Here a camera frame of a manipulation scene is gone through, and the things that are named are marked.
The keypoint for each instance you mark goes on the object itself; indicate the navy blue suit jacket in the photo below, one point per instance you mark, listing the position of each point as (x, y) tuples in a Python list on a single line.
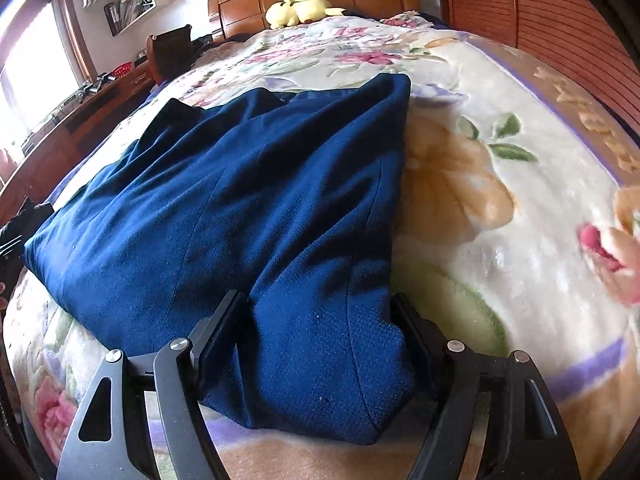
[(240, 220)]

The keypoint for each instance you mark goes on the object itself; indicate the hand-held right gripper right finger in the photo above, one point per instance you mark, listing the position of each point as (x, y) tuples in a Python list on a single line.
[(417, 335)]

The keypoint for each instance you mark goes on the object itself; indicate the yellow plush toy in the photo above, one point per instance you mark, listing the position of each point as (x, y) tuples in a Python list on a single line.
[(300, 10)]

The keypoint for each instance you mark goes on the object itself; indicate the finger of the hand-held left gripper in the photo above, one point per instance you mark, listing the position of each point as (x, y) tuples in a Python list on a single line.
[(25, 225)]

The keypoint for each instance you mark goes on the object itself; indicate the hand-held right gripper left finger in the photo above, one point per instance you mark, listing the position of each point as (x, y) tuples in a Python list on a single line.
[(220, 330)]

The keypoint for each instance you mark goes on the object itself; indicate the wooden desk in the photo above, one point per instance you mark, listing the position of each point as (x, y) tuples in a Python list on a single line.
[(70, 130)]

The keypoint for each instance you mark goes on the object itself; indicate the window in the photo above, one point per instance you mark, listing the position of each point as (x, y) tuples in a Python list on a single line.
[(35, 75)]

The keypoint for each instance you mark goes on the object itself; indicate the red basket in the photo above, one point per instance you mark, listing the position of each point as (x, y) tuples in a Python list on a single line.
[(121, 70)]

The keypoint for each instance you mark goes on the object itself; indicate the floral fleece blanket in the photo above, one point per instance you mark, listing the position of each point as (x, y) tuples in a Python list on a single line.
[(500, 210)]

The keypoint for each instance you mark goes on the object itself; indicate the wooden louvered wardrobe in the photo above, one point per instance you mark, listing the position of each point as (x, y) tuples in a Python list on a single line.
[(540, 10)]

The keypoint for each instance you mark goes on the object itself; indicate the black devices on desk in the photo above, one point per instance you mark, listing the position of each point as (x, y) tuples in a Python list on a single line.
[(97, 82)]

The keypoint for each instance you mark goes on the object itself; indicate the wooden chair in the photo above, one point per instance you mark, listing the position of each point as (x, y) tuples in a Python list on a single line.
[(172, 50)]

